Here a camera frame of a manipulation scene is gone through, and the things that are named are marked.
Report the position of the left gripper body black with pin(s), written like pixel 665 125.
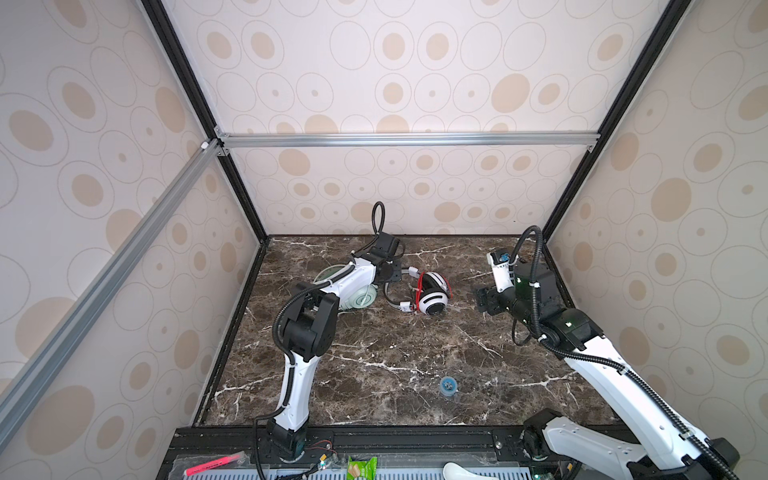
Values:
pixel 393 273

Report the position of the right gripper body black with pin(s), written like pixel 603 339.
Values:
pixel 496 302

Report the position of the mint green headphones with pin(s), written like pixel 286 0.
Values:
pixel 355 290

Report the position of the white black red headphones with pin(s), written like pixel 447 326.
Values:
pixel 431 296

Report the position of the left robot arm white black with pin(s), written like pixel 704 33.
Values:
pixel 305 327

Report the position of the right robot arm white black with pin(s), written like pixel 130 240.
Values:
pixel 666 445

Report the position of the small blue tape roll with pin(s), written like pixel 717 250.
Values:
pixel 448 386

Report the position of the white spoon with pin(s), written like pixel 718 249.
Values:
pixel 453 471

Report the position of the green snack packet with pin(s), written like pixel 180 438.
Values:
pixel 362 469

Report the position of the pink marker pen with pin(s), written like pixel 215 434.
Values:
pixel 213 464

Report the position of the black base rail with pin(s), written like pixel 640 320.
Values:
pixel 396 446

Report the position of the horizontal aluminium rail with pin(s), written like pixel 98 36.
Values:
pixel 228 141

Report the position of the black vertical frame post left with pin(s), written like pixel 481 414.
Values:
pixel 160 22

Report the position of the black vertical frame post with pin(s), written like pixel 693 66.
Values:
pixel 648 57
pixel 160 22

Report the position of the black vertical frame post right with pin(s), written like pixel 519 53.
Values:
pixel 648 57

